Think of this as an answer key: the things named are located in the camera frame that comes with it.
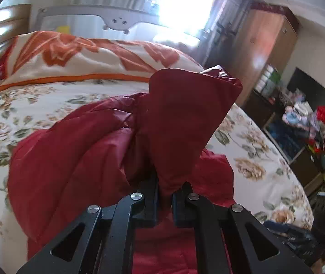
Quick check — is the wooden headboard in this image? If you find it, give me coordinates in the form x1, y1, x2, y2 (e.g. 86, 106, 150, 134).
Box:
0, 3, 32, 84

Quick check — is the cream floral bedspread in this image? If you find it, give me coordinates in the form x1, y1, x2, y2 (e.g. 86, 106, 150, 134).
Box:
0, 78, 315, 263

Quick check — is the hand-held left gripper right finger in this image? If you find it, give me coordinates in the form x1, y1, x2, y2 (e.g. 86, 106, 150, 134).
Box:
172, 182, 313, 274

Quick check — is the stack of white boxes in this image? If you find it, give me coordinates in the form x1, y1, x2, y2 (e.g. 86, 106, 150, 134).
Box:
258, 64, 282, 98

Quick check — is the wooden wardrobe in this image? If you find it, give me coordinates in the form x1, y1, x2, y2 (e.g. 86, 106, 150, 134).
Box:
205, 1, 299, 107

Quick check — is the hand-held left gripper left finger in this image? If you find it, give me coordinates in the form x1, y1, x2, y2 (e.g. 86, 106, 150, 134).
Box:
16, 174, 159, 274

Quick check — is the grey window curtain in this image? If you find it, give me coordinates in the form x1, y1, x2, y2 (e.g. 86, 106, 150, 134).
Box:
199, 0, 250, 65

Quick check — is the dark cloth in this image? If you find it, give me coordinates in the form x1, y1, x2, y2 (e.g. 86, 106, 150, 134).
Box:
264, 219, 324, 264

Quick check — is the red quilted jacket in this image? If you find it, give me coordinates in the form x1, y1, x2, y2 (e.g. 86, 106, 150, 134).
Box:
8, 66, 243, 274

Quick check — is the grey bed guard rail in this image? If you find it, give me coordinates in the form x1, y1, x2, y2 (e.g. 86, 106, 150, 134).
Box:
37, 5, 203, 39

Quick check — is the black television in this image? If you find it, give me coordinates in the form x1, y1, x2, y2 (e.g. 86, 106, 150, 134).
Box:
287, 67, 325, 112

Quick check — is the orange floral blanket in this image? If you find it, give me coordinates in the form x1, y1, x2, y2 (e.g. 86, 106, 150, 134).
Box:
0, 31, 206, 93

